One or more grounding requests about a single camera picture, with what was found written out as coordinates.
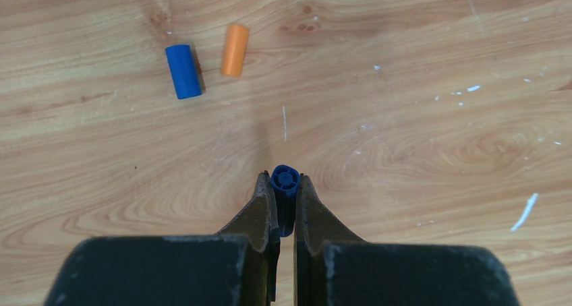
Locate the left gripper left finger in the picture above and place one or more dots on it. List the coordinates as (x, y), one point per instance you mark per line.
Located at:
(257, 222)

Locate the navy blue pen cap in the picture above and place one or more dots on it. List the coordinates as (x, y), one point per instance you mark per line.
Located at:
(285, 182)

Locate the white paper scrap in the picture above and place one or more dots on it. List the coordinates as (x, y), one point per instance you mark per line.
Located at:
(526, 212)

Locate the blue marker cap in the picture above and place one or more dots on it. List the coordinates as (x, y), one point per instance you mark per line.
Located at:
(183, 70)

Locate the orange marker cap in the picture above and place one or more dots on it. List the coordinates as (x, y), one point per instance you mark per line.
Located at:
(235, 50)

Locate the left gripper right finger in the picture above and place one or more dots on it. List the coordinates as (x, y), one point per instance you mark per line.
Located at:
(315, 227)

